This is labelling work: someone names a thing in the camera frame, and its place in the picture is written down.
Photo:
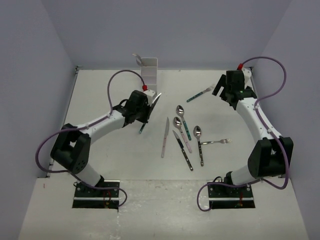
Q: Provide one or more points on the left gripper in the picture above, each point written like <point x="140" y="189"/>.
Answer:
<point x="145" y="118"/>

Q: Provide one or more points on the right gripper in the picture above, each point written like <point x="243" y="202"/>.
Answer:
<point x="221" y="83"/>

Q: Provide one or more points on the teal handled knife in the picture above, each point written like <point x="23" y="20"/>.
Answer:
<point x="154" y="102"/>

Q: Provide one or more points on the teal handled fork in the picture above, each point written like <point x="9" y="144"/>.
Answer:
<point x="208" y="89"/>

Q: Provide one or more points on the dark handled fork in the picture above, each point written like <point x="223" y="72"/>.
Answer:
<point x="138" y="60"/>

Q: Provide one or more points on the dark dotted handled knife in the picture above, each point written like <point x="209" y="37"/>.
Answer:
<point x="183" y="151"/>

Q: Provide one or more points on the dark dotted handled spoon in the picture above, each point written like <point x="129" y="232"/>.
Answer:
<point x="197" y="134"/>

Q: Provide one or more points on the all-metal silver fork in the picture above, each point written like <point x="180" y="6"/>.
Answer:
<point x="222" y="141"/>

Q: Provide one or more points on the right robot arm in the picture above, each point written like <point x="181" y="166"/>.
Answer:
<point x="270" y="158"/>

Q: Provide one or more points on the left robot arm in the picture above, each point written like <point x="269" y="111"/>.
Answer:
<point x="72" y="146"/>

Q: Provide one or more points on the white three-compartment utensil holder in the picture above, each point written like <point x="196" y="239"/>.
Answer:
<point x="149" y="71"/>

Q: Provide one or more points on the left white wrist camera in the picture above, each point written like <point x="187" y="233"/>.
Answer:
<point x="151" y="94"/>

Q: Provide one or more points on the teal handled spoon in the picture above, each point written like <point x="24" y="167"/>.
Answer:
<point x="180" y="112"/>

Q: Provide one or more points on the pink handled spoon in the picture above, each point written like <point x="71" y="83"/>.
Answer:
<point x="178" y="124"/>

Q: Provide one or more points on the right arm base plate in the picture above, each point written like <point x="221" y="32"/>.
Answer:
<point x="222" y="197"/>

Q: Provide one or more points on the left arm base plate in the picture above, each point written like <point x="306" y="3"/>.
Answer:
<point x="88" y="198"/>

